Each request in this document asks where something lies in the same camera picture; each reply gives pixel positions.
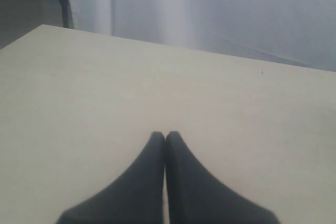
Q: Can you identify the black stand pole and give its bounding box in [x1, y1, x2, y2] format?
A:
[59, 0, 69, 28]

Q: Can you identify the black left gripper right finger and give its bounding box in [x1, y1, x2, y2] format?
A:
[165, 131, 279, 223]

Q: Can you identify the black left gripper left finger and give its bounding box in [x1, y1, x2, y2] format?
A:
[57, 132, 165, 223]

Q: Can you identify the white curtain backdrop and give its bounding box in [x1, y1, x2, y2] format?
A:
[69, 0, 335, 71]

